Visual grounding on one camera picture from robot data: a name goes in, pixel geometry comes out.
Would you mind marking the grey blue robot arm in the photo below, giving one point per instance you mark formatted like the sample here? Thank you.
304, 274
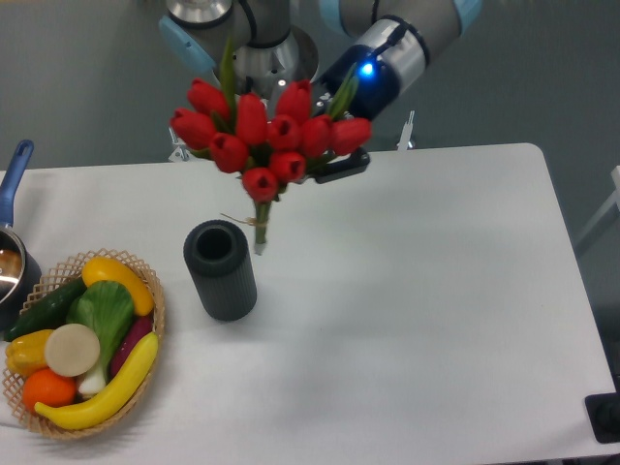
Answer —
198, 32

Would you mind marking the yellow banana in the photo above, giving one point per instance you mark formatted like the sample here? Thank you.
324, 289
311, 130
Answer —
115, 395

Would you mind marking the dark grey ribbed vase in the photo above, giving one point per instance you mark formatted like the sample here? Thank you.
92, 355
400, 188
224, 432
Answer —
217, 255

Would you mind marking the blue handled saucepan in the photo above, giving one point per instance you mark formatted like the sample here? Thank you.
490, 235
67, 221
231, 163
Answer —
19, 270

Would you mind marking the beige round disc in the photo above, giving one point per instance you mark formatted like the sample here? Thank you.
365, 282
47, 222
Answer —
72, 350

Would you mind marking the purple sweet potato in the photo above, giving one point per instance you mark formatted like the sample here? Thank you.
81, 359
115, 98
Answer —
139, 328

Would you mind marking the white frame at right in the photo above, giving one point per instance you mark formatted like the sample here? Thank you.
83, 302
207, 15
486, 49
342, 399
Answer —
603, 218

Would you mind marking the red tulip bouquet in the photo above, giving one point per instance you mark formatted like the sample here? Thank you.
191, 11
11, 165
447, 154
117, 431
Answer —
268, 152

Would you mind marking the yellow squash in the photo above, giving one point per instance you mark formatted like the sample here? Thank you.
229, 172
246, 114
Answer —
108, 269

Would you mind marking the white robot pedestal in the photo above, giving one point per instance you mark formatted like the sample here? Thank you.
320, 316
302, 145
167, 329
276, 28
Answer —
270, 70

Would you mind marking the woven wicker basket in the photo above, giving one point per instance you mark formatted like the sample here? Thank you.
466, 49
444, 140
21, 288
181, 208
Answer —
61, 274

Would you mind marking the black device at edge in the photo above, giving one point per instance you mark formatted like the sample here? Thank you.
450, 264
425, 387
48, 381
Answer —
603, 413

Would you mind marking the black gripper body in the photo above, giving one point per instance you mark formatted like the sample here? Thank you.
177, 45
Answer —
358, 83

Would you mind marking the yellow bell pepper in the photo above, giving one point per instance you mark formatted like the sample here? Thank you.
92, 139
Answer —
26, 354

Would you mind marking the green bok choy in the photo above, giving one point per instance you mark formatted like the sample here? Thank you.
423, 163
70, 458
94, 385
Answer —
107, 308

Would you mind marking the orange fruit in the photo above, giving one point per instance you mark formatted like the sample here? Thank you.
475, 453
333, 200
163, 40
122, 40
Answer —
47, 387

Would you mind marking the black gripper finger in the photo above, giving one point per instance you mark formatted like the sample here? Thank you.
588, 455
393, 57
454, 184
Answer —
355, 163

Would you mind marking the dark green cucumber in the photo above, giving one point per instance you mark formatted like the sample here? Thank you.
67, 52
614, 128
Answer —
49, 312

